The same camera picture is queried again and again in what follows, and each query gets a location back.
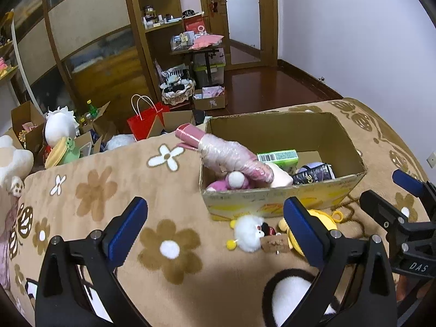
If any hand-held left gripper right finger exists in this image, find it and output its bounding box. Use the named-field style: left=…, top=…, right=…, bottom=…
left=283, top=196, right=399, bottom=327

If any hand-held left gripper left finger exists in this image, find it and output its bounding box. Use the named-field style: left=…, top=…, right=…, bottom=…
left=35, top=196, right=152, bottom=327

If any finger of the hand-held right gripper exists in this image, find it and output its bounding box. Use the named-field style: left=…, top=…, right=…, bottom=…
left=360, top=190, right=414, bottom=234
left=392, top=168, right=436, bottom=219

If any yellow plush keychain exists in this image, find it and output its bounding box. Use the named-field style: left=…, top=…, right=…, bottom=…
left=278, top=208, right=343, bottom=258

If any cardboard box with yellow print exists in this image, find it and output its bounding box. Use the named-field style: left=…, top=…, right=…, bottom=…
left=198, top=111, right=368, bottom=222

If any white fluffy keychain plush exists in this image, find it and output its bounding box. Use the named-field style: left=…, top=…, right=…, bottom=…
left=226, top=214, right=293, bottom=254

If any purple hat plush doll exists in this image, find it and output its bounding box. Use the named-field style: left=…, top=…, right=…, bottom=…
left=269, top=162, right=335, bottom=187

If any green tissue packet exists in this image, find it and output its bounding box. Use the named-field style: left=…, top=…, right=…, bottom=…
left=256, top=149, right=299, bottom=174

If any pink bear plush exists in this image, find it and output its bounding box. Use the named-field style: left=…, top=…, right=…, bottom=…
left=205, top=170, right=254, bottom=192

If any plastic-wrapped pink plush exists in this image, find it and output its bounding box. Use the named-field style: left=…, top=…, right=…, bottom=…
left=175, top=123, right=275, bottom=186

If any white fluffy cushion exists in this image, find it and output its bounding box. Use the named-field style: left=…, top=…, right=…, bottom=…
left=105, top=134, right=137, bottom=151

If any yellow and green toy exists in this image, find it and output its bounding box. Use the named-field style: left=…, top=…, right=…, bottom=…
left=44, top=136, right=80, bottom=169

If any cardboard box with bottles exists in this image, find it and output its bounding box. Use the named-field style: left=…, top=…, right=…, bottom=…
left=78, top=101, right=118, bottom=144

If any red paper bag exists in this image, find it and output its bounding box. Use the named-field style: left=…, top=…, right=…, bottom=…
left=127, top=94, right=171, bottom=141

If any pink bed sheet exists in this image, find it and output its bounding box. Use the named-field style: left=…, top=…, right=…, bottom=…
left=0, top=191, right=21, bottom=290

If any flat cardboard box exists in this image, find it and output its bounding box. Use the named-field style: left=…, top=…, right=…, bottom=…
left=150, top=110, right=196, bottom=138

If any white round plush head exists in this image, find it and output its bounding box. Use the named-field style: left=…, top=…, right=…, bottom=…
left=45, top=106, right=80, bottom=147

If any large white spotted plush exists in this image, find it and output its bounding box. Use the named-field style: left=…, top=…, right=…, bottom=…
left=0, top=135, right=35, bottom=198

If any wicker basket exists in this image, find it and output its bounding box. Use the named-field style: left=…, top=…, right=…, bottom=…
left=161, top=78, right=197, bottom=106

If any open cardboard box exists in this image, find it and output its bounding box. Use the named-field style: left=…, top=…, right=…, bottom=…
left=11, top=101, right=46, bottom=155

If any small cardboard box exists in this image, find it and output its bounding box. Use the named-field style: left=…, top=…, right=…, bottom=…
left=193, top=87, right=227, bottom=110

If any black and white striped plush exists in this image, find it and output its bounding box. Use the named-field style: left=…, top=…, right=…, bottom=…
left=160, top=64, right=191, bottom=84

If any clear storage bin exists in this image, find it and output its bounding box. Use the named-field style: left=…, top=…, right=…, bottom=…
left=193, top=48, right=226, bottom=87

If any small side table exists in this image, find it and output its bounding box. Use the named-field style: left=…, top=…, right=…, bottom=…
left=170, top=46, right=225, bottom=87

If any wooden display shelf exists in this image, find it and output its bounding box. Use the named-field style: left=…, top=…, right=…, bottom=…
left=0, top=8, right=31, bottom=106

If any pink cloth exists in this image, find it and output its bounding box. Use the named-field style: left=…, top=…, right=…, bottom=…
left=191, top=34, right=225, bottom=50

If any wooden wardrobe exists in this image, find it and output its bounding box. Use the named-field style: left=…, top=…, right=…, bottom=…
left=0, top=0, right=186, bottom=133

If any red box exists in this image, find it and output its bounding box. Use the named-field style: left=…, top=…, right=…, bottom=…
left=184, top=16, right=207, bottom=35

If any wooden door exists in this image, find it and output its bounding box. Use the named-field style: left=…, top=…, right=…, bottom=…
left=198, top=0, right=278, bottom=70

